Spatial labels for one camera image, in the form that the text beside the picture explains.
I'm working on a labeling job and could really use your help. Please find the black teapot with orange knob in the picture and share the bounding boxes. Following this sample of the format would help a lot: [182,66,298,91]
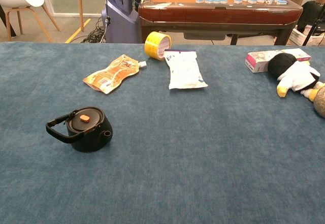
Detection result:
[45,107,113,153]

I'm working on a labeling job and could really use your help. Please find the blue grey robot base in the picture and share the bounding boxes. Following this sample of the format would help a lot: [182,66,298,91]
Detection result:
[101,0,141,44]

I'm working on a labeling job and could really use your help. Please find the white snack bag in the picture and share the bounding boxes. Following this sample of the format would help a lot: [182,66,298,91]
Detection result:
[164,49,209,90]

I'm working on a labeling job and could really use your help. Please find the orange spouted snack pouch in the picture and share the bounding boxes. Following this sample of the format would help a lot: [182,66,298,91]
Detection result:
[82,54,148,94]

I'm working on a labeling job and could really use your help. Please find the black bag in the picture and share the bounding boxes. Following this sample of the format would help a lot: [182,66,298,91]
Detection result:
[297,1,325,35]

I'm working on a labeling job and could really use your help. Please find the yellow tape roll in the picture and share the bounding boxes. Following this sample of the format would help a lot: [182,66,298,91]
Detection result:
[144,31,172,61]

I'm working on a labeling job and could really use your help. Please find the blue table cloth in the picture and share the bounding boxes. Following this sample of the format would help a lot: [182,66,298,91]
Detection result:
[0,42,325,224]

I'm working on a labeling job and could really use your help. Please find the brown mahjong table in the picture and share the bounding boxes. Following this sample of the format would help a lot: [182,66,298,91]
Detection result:
[138,0,304,46]

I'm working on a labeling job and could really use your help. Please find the pink and white carton box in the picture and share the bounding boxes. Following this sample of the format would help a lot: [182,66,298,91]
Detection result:
[245,48,312,74]

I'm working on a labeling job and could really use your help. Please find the wooden pole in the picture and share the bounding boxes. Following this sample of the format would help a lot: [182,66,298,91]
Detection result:
[76,0,85,32]

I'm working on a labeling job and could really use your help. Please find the black white penguin plush toy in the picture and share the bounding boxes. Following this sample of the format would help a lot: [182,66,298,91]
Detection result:
[267,52,325,101]

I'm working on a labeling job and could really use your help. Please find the white printed floor box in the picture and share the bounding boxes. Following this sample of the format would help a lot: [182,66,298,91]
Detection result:
[288,25,325,47]

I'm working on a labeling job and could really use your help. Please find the tan round speckled object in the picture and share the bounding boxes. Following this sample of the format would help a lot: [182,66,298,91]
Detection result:
[313,85,325,119]

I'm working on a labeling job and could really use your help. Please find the black tripod leg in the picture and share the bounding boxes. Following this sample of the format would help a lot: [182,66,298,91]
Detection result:
[303,18,325,47]

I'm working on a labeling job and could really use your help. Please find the black floor cables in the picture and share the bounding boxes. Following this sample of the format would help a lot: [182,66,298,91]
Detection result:
[83,18,107,44]

